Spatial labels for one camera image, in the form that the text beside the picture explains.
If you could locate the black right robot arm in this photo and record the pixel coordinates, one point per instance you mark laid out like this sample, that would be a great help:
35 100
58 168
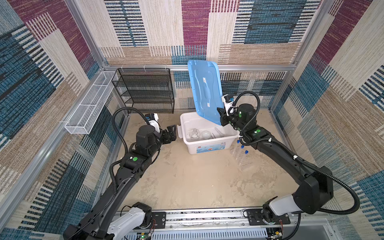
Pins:
315 184

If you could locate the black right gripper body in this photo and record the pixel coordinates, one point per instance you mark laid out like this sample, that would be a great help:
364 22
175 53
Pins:
231 119

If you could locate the black wire shelf rack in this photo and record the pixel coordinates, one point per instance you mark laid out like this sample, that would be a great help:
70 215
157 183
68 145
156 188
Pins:
148 90

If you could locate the white wire mesh basket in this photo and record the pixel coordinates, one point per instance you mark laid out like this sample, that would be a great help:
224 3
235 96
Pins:
87 112

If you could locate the blue plastic bin lid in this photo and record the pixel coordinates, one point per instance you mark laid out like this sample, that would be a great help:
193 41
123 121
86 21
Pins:
207 89

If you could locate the white ceramic pestle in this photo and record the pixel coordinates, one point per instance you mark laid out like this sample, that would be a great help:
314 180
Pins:
221 132

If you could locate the white ceramic mortar bowl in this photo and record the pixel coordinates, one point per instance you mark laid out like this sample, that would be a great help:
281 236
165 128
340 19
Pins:
206 135

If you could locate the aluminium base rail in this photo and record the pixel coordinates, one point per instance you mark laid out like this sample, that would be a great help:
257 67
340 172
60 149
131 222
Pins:
231 224

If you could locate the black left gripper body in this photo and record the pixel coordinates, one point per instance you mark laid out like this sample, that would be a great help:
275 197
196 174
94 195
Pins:
160 139

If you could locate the white plastic storage bin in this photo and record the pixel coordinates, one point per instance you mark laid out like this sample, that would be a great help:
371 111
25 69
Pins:
191 121

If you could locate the clear glass flask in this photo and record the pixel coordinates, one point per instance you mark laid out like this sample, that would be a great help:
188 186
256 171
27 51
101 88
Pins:
195 135

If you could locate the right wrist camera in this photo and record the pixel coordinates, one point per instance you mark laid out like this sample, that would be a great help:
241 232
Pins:
228 101

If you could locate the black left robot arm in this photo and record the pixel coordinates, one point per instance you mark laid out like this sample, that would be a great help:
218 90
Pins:
114 192

